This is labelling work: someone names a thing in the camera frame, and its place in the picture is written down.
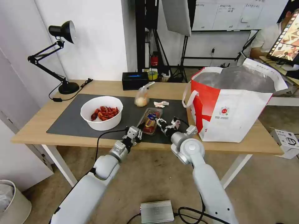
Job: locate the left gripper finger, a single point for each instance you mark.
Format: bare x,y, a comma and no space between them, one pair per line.
139,138
140,130

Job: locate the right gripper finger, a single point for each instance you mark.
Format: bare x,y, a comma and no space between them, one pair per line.
160,122
175,123

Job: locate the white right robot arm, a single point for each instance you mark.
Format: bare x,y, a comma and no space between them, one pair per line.
205,177

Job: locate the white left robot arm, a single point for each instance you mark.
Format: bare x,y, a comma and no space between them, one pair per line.
86,189

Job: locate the clear bag with food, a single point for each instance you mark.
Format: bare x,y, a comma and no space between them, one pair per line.
141,98

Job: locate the white and red takeout bag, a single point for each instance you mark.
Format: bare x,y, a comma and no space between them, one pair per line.
233,109

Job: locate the clear plastic snack package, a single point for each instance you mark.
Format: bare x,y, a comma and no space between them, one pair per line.
150,120

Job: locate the crumpled white tissue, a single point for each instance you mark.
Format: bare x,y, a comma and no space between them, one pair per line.
161,104

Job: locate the white round bowl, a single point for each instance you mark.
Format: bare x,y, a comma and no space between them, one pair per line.
102,122

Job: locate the red crayfish shells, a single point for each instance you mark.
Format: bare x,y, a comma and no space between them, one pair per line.
105,112

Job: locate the black tissue box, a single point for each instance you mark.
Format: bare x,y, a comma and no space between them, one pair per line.
134,82

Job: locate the yellow tape roll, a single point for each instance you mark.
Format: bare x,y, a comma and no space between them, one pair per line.
152,74

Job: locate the black light stand tripod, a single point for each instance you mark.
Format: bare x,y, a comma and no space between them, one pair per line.
179,67

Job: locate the red canister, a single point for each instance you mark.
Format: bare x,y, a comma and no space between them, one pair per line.
154,59

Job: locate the black desk mat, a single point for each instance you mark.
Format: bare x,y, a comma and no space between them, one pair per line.
70,116

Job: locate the silver metal power box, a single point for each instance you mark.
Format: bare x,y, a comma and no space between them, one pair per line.
157,211

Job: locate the wooden table with white legs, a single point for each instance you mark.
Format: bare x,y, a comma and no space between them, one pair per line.
35,126

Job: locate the white softbox light panel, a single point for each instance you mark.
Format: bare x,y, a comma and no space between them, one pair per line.
177,16

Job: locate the white cardboard box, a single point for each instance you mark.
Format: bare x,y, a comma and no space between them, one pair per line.
286,143

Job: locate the light wooden desk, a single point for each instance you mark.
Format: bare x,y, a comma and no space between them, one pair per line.
280,66

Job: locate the person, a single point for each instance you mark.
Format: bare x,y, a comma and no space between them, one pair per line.
264,39

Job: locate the black desk lamp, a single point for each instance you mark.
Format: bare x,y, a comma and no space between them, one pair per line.
66,30

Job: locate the grey waste bin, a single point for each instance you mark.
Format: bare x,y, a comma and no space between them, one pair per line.
14,205

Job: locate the computer monitor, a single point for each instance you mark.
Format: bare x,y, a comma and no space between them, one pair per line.
286,39

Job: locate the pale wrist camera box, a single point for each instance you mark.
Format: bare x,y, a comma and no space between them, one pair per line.
132,132

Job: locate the white wall board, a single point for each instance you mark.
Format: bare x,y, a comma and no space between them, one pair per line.
233,14

